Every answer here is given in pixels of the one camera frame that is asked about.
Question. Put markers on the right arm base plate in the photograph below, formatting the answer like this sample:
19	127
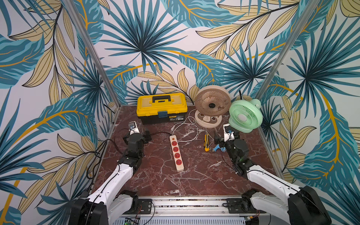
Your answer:
240	205

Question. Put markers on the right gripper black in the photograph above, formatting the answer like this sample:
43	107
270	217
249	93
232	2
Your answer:
222	141

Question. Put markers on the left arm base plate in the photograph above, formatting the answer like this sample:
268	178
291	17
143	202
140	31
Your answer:
140	206

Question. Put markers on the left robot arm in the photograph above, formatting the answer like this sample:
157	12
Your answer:
105	205

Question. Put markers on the beige desk fan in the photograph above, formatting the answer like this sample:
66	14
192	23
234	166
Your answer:
211	103

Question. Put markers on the aluminium corner post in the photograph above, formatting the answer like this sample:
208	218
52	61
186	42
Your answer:
312	5
75	16

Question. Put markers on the left aluminium corner post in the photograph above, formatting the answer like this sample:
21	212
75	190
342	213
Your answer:
75	16

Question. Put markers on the yellow black utility knife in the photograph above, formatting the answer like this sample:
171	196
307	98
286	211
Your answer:
206	143

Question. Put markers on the aluminium front rail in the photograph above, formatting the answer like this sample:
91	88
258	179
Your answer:
203	207

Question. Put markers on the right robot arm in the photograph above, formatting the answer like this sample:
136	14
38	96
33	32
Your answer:
291	203

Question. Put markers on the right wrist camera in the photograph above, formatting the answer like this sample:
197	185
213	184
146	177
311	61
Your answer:
228	132

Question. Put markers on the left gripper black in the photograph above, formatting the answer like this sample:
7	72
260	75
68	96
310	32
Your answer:
146	139

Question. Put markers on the beige power strip red sockets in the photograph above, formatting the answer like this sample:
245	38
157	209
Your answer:
176	153

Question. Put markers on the green desk fan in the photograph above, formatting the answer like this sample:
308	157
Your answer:
245	116

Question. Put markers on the right aluminium corner post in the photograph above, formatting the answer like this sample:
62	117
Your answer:
312	5

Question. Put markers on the blue glue gun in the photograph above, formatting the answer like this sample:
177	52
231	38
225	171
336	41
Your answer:
218	148

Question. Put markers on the yellow black toolbox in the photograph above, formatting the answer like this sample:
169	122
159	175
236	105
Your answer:
161	108

